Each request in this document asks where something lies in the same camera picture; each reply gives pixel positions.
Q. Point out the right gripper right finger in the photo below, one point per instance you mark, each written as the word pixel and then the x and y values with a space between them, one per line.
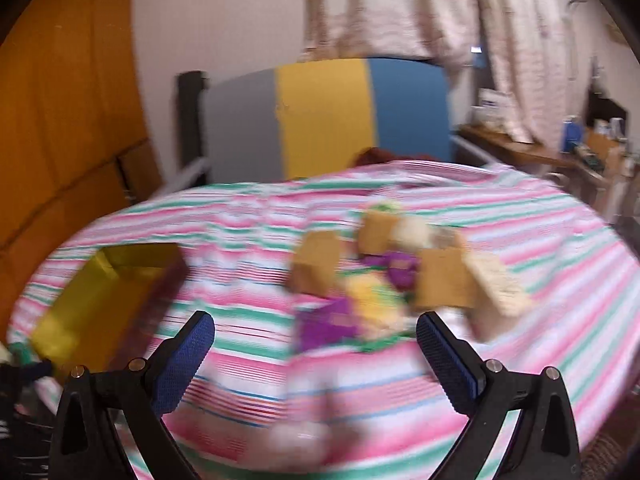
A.
pixel 544 442

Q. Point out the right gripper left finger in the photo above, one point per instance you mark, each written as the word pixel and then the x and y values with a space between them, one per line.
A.
pixel 85 443

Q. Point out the cream paper box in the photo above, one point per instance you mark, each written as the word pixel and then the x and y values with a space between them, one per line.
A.
pixel 501 299

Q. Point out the large tan sponge block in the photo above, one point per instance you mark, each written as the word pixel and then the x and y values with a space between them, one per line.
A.
pixel 444 280

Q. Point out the green cracker packet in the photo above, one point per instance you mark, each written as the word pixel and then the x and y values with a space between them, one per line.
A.
pixel 379 308

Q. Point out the purple candy front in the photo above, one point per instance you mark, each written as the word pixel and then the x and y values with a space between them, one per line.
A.
pixel 331 323

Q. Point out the purple candy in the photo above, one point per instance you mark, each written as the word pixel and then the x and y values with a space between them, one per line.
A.
pixel 400 268
pixel 331 323

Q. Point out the cream sock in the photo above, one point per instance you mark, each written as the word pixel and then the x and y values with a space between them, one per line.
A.
pixel 411 234

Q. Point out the small green tea packet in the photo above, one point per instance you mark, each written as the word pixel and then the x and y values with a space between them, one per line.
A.
pixel 386 206

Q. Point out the gold tin box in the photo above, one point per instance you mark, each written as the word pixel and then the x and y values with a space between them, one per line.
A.
pixel 108 312

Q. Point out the purple candy middle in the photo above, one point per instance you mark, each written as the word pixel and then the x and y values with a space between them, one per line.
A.
pixel 400 268

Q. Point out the tan sponge block back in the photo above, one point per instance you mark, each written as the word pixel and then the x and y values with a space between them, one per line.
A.
pixel 376 229

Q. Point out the orange wooden wardrobe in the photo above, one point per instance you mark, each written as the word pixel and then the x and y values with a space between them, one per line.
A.
pixel 74 144

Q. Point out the wooden side table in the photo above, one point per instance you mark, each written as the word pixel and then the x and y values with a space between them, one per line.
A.
pixel 512 152

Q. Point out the dark red pillow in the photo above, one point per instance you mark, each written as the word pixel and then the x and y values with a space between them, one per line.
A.
pixel 378 156

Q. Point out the white blue carton box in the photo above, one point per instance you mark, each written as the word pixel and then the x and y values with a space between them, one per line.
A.
pixel 494 108

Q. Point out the grey yellow blue headboard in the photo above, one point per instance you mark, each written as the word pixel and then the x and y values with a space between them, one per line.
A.
pixel 307 119

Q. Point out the pink patterned curtain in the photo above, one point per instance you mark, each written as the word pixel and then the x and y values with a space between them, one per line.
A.
pixel 525 40

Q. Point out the black bed post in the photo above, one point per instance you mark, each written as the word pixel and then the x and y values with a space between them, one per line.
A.
pixel 190 86

